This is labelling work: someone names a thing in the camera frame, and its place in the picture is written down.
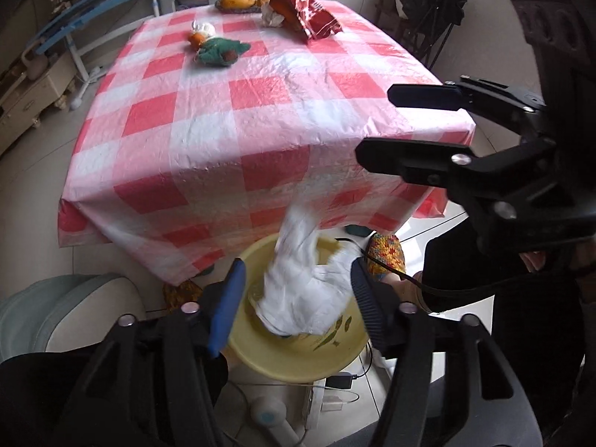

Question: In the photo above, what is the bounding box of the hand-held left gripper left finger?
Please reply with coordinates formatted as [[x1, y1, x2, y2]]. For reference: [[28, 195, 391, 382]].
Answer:
[[58, 259, 247, 447]]

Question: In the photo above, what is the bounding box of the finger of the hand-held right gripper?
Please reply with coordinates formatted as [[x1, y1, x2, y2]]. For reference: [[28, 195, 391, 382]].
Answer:
[[388, 76, 548, 115], [355, 137, 564, 187]]

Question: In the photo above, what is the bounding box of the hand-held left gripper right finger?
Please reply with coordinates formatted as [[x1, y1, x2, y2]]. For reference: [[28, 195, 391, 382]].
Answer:
[[350, 259, 532, 447]]

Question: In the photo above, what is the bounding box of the white plastic bag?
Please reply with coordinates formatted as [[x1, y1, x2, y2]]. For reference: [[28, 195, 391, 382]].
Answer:
[[254, 205, 361, 338]]

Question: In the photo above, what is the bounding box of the yellow plastic basin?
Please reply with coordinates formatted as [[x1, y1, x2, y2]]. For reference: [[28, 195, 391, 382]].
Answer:
[[227, 233, 374, 383]]

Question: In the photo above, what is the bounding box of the red snack bag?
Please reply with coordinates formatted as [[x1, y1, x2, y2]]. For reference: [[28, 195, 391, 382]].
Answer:
[[269, 0, 344, 41]]

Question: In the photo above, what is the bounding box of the person's right hand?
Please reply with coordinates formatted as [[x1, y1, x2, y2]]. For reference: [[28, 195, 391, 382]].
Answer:
[[519, 250, 550, 273]]

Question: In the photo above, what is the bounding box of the colourful crochet cushion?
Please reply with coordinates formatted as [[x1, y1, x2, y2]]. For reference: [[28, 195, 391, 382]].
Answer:
[[367, 232, 407, 286]]

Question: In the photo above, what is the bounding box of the black power adapter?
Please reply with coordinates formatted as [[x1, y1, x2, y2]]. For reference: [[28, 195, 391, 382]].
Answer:
[[325, 371, 355, 390]]

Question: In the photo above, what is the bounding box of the black folding chair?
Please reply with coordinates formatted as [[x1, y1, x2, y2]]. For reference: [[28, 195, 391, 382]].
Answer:
[[399, 0, 469, 68]]

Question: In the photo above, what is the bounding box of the white handheld fan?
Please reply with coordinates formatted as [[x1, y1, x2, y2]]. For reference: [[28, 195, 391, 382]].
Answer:
[[248, 395, 301, 447]]

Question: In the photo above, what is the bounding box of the pink white checked tablecloth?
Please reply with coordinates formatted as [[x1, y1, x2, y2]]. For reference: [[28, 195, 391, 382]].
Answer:
[[56, 0, 478, 287]]

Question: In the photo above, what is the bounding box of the light green seat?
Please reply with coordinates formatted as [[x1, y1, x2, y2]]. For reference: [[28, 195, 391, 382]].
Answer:
[[0, 274, 146, 370]]

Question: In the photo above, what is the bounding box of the green plush toy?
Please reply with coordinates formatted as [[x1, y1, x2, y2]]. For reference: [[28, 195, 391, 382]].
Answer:
[[194, 37, 252, 67]]

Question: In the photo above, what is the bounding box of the cream television cabinet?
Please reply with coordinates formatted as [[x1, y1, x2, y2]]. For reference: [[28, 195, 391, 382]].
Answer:
[[0, 55, 78, 152]]

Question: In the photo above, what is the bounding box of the pink kettlebell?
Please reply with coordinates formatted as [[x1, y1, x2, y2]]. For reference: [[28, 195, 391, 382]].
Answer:
[[22, 50, 48, 81]]

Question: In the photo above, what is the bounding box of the blue study desk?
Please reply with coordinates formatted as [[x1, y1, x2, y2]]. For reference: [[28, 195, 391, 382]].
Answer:
[[23, 0, 174, 80]]

